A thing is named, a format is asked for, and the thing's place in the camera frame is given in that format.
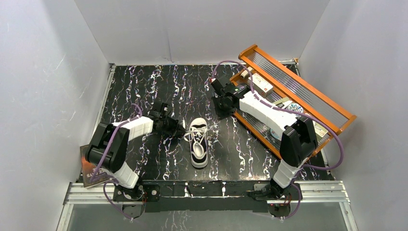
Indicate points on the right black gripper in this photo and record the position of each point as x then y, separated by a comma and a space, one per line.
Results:
221, 114

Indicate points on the black white sneaker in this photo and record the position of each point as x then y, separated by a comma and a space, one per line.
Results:
199, 160

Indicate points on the black base frame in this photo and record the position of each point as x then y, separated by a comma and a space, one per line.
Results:
260, 196

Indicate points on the white red box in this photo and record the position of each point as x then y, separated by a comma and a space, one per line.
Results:
262, 86

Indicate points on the brown book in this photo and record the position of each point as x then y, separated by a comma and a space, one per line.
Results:
91, 177

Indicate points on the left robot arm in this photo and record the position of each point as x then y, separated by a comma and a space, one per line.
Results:
108, 146

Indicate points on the olive white stapler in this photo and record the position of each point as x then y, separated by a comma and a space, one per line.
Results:
283, 103

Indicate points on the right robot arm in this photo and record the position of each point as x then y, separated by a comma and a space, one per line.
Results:
295, 132

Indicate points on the light blue oval packet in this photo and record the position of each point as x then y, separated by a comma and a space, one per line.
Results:
274, 134

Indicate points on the orange wooden tiered shelf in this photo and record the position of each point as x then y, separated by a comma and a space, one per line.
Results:
288, 84

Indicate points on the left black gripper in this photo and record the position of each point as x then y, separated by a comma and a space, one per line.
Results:
173, 124

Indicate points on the round blue white tin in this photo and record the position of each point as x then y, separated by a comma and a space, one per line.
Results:
295, 107

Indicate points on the green white box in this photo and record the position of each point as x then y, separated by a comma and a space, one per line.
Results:
319, 130

